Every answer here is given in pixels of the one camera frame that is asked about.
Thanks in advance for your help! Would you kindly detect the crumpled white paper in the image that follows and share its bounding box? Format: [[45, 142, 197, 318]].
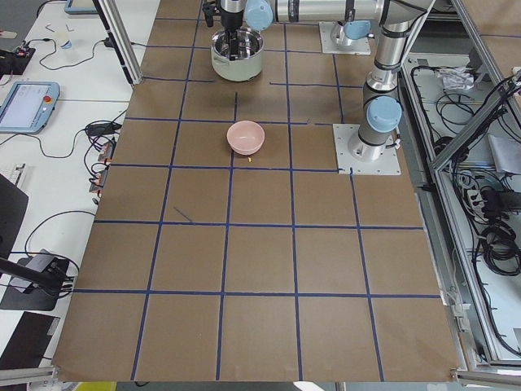
[[436, 67, 475, 90]]

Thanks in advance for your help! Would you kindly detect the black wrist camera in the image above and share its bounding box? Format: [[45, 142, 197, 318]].
[[202, 1, 219, 28]]

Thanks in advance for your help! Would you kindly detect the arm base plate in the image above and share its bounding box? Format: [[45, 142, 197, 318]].
[[333, 124, 401, 176], [318, 20, 371, 55]]

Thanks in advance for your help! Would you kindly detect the black monitor stand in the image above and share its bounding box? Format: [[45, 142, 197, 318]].
[[1, 176, 72, 311]]

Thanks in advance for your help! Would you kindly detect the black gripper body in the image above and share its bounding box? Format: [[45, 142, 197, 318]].
[[220, 0, 245, 32]]

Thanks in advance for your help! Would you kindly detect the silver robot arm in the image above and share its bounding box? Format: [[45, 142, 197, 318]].
[[203, 0, 434, 162]]

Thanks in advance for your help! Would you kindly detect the pink plastic bowl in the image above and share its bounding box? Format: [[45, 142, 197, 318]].
[[226, 121, 265, 156]]

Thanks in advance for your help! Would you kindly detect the paper cup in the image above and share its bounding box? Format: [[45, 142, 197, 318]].
[[56, 32, 72, 50]]

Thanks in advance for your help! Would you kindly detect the aluminium frame post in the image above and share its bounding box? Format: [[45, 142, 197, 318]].
[[93, 0, 142, 86]]

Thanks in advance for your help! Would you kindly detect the pale green cooking pot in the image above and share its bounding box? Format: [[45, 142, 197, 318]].
[[211, 27, 264, 82]]

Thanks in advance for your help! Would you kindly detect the blue teach pendant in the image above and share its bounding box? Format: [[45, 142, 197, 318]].
[[64, 0, 98, 15], [1, 81, 60, 134]]

